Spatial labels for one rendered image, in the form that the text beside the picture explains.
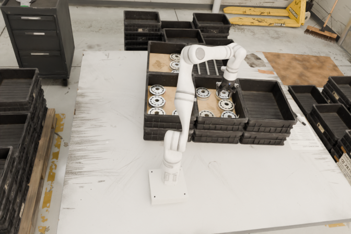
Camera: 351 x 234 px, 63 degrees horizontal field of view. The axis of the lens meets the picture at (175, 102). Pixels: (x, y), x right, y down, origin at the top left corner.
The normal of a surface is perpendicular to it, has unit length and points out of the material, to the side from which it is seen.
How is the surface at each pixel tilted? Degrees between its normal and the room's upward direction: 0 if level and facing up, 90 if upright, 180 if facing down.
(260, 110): 0
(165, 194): 4
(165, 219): 0
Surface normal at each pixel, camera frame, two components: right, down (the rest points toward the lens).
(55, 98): 0.11, -0.73
